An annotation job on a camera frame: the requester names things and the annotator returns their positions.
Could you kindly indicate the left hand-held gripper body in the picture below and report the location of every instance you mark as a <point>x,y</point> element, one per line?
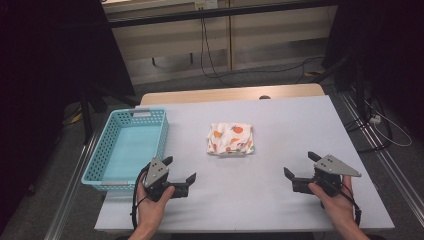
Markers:
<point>156,171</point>

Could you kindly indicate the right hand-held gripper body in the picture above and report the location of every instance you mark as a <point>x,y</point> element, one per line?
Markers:
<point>328,171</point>

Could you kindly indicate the light blue plastic basket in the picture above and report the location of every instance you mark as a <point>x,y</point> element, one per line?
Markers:
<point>130,150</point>

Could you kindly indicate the white cloth with orange print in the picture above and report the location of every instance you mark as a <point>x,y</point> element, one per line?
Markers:
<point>230,138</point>

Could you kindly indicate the person's right hand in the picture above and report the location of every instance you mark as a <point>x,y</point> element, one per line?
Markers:
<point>335,205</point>

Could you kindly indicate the person's left hand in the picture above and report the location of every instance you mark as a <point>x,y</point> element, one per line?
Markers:
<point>151,208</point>

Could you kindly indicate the white plug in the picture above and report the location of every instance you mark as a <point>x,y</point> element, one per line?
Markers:
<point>375,119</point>

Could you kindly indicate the dark table grommet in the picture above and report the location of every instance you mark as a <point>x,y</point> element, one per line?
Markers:
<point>265,97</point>

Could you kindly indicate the black metal stand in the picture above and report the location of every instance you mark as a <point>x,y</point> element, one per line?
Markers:
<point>87,113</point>
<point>359,90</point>

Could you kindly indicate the yellow floor tape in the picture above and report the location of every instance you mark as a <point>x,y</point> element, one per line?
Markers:
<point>76,118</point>
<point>315,72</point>

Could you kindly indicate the wooden table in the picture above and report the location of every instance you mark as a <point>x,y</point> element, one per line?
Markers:
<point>230,93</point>

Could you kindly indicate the beige cabinet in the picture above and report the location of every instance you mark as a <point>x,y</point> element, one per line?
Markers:
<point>266,40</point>

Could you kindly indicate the black curtain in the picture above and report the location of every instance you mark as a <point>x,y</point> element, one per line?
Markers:
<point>43,83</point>
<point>390,50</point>

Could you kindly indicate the black metal bar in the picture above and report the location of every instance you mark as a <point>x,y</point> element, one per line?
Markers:
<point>216,12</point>

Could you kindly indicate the white power strip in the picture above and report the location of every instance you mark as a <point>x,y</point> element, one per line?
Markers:
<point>206,4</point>

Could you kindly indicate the aluminium floor rail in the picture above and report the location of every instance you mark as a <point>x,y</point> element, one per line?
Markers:
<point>390,163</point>
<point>71,190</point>

